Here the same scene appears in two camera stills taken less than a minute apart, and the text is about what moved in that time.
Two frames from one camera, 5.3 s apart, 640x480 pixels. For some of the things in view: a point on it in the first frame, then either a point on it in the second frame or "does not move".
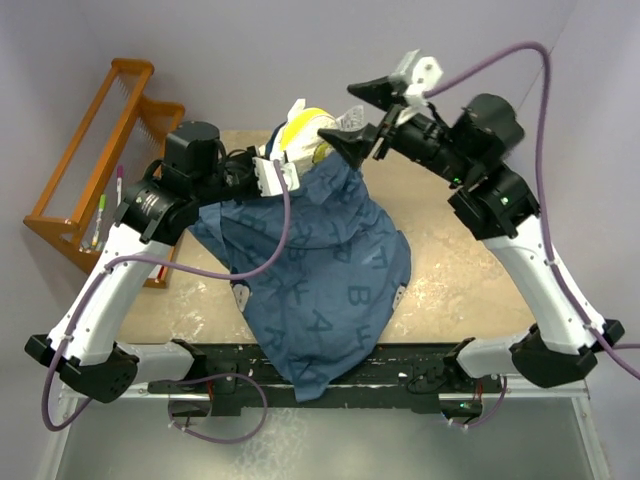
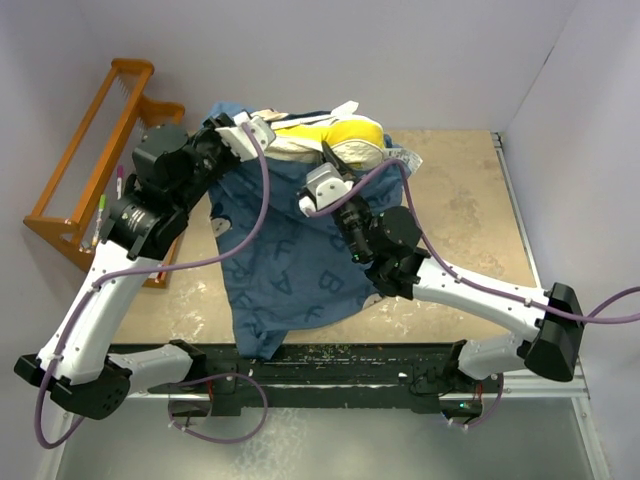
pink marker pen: (120, 173) does not move
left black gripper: (246, 159) -> (207, 132)
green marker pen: (102, 203) does not move
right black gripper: (356, 144) -> (344, 170)
